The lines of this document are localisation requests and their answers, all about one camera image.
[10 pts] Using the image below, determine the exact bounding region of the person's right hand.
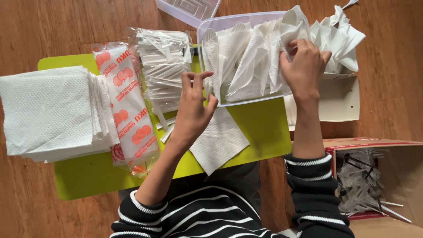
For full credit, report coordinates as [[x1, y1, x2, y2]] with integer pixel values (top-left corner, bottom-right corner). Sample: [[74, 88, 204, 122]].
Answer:
[[279, 39, 332, 100]]

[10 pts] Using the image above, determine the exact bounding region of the person's left hand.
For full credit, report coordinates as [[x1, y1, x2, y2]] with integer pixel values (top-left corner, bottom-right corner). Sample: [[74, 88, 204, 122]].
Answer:
[[171, 70, 219, 143]]

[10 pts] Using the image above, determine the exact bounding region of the white napkin cutlery wrap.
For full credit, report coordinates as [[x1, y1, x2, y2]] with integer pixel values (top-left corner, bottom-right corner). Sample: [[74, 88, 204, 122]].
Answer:
[[279, 5, 311, 57]]

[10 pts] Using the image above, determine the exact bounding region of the wrapped toothpick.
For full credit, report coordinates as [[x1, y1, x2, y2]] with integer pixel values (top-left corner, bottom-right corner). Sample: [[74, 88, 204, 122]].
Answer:
[[155, 116, 177, 130], [160, 124, 175, 144]]

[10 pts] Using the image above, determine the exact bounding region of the flat white paper napkin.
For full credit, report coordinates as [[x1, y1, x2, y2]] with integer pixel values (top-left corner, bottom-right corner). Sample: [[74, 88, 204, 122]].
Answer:
[[189, 106, 250, 177]]

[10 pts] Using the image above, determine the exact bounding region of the white cardboard box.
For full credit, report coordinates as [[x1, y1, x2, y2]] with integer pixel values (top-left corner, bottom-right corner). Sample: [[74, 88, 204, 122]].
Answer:
[[283, 73, 360, 132]]

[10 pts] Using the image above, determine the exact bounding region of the heap of crumpled white napkins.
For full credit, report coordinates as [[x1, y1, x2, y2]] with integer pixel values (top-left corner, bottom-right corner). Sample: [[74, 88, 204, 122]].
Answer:
[[309, 5, 367, 74]]

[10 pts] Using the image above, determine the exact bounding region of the clear bag of wrapped toothpicks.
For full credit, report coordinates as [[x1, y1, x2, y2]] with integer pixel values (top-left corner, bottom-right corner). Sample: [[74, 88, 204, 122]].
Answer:
[[126, 27, 196, 117]]

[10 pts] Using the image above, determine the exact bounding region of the row of folded white napkins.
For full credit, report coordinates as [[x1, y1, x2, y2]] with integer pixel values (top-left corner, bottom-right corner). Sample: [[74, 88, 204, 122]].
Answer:
[[201, 20, 293, 104]]

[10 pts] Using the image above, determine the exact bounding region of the red printed plastic packet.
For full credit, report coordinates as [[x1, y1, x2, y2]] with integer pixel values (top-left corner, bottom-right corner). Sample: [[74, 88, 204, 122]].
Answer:
[[91, 41, 162, 179]]

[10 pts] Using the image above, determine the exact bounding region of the lime green table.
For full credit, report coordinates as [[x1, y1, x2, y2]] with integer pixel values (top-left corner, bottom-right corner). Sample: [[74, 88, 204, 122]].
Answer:
[[37, 44, 293, 201]]

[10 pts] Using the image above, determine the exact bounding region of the clear plastic container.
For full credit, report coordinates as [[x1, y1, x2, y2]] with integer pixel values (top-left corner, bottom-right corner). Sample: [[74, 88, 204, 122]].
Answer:
[[197, 11, 312, 108]]

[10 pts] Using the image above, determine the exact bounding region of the clear plastic lid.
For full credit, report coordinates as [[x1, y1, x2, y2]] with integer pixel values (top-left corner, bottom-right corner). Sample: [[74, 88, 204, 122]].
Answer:
[[155, 0, 221, 29]]

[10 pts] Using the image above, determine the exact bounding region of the black white striped sweater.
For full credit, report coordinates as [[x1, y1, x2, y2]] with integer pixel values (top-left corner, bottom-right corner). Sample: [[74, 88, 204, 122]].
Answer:
[[109, 153, 356, 238]]

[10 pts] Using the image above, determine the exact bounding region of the heap of clear plastic forks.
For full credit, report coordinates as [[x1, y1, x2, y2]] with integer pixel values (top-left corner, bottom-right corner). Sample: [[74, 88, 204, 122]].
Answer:
[[336, 148, 413, 224]]

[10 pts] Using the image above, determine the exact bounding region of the brown cardboard carton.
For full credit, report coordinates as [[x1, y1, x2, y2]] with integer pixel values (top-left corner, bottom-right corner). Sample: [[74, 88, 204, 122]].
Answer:
[[290, 137, 423, 238]]

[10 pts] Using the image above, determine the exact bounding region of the stack of flat paper napkins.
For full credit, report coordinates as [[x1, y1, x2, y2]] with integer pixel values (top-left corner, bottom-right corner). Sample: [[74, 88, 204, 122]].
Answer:
[[0, 65, 120, 164]]

